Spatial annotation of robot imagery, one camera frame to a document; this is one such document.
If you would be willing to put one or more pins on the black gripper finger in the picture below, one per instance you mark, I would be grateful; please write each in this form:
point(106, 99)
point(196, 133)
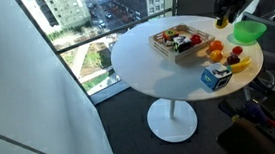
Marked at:
point(230, 15)
point(219, 9)

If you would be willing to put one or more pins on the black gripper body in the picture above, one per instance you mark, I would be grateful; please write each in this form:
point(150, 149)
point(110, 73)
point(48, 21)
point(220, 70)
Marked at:
point(237, 1)

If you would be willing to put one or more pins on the green plastic bowl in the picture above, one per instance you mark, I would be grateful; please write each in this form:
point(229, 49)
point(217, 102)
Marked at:
point(249, 30)

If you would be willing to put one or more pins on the toy orange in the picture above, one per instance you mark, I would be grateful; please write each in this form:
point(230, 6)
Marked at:
point(216, 45)

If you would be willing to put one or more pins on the red toy strawberry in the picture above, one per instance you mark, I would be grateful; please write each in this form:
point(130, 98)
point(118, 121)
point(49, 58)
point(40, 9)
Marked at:
point(237, 50)

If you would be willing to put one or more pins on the red toy apple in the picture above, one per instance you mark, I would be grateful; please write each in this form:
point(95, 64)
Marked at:
point(196, 39)

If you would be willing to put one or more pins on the yellow orange toy peach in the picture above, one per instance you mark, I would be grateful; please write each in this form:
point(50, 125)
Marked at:
point(216, 56)

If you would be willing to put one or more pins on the dark red toy plum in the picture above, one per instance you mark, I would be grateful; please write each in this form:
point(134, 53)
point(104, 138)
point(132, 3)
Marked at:
point(233, 59)

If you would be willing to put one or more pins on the white black toy cube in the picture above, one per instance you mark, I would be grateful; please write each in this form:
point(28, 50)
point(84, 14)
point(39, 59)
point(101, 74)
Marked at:
point(182, 43)

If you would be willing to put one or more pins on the yellow toy banana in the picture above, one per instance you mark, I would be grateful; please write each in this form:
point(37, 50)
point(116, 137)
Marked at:
point(242, 66)

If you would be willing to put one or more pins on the colorful toy cube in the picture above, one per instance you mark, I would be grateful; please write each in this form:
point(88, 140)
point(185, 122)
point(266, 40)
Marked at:
point(170, 35)

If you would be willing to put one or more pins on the large printed toy cube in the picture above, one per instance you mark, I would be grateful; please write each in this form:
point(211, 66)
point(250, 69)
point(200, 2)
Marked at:
point(215, 77)

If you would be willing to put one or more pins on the wooden tray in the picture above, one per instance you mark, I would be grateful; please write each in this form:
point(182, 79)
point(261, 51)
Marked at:
point(161, 46)

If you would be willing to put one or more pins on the blue red clamp tool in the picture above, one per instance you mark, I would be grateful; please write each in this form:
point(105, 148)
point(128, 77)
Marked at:
point(257, 111)

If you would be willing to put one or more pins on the brown cardboard box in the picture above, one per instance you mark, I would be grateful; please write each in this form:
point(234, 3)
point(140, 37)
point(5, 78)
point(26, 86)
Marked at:
point(246, 139)

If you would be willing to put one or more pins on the white table pedestal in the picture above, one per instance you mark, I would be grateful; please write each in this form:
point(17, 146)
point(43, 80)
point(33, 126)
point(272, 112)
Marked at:
point(172, 120)

